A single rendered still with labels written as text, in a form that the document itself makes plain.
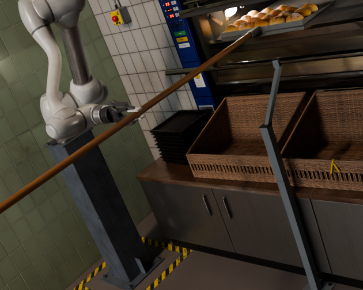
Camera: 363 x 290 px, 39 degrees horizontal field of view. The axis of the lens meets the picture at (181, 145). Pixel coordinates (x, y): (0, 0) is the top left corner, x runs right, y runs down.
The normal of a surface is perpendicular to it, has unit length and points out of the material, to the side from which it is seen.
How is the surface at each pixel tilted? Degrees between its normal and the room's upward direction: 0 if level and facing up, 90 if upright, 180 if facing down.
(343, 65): 70
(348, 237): 90
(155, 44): 90
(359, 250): 90
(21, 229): 90
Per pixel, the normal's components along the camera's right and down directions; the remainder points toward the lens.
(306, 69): -0.69, 0.18
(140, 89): -0.62, 0.50
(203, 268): -0.33, -0.87
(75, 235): 0.71, 0.03
